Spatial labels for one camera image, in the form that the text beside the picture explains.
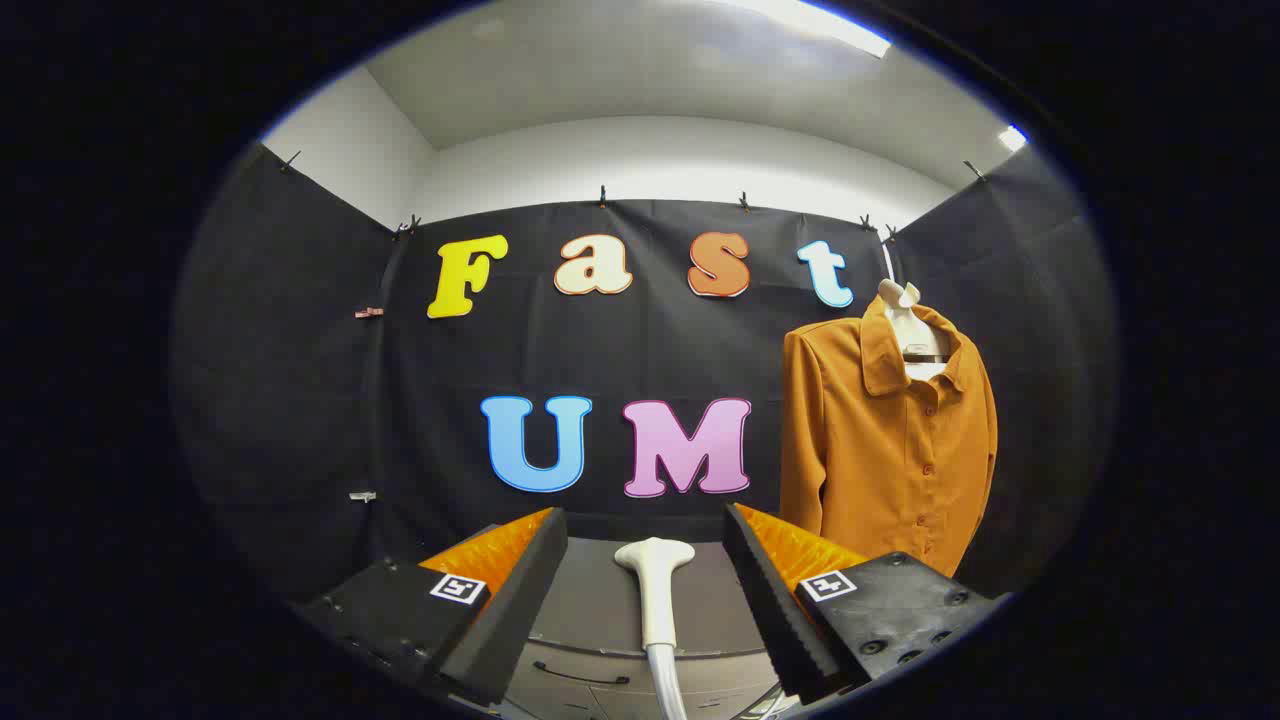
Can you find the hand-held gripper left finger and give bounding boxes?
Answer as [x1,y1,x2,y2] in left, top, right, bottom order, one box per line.
[292,506,569,709]

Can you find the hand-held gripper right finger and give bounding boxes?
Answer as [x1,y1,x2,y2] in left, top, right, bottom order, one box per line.
[722,502,1006,706]

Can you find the white garment steamer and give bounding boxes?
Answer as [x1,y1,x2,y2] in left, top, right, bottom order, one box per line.
[614,537,696,651]

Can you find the orange button shirt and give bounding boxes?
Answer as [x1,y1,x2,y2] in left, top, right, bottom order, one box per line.
[778,295,999,579]

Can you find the black backdrop cloth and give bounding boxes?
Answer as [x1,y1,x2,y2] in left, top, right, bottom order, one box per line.
[170,143,1119,601]

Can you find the long ceiling light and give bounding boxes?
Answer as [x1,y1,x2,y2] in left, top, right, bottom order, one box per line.
[720,0,893,59]

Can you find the dark drawer handle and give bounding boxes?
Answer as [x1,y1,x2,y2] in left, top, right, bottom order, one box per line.
[533,660,633,687]

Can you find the grey steamer hose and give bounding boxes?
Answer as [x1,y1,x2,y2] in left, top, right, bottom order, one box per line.
[645,643,693,720]

